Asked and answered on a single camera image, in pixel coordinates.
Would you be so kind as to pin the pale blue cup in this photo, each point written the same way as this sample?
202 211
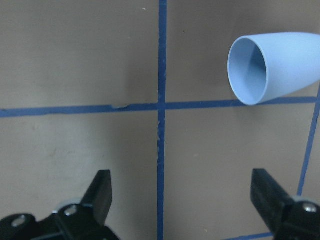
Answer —
264 67

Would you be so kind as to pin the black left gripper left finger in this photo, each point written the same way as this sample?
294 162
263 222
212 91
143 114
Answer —
86 220

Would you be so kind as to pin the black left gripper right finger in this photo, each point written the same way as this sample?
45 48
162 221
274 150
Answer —
287 217

